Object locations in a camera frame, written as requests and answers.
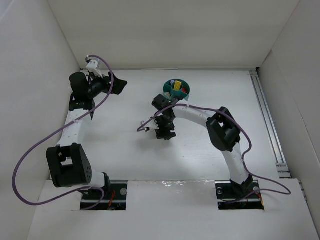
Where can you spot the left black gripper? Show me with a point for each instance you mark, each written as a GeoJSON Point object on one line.
{"type": "Point", "coordinates": [110, 83]}

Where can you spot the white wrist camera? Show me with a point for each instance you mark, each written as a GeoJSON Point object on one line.
{"type": "Point", "coordinates": [93, 67]}
{"type": "Point", "coordinates": [152, 125]}

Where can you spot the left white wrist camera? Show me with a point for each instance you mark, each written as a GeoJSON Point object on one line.
{"type": "Point", "coordinates": [93, 67]}

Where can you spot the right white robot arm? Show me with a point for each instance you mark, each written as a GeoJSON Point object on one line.
{"type": "Point", "coordinates": [223, 133]}

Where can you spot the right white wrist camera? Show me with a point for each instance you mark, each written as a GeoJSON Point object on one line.
{"type": "Point", "coordinates": [152, 125]}

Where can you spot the teal round divided container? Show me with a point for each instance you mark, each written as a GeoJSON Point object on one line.
{"type": "Point", "coordinates": [167, 87]}

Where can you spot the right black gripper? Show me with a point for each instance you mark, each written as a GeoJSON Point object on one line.
{"type": "Point", "coordinates": [165, 133]}

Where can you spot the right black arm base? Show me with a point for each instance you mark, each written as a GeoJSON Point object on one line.
{"type": "Point", "coordinates": [228, 199]}

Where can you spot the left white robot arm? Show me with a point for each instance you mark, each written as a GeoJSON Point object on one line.
{"type": "Point", "coordinates": [68, 164]}

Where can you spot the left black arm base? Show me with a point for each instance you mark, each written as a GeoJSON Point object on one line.
{"type": "Point", "coordinates": [114, 200]}

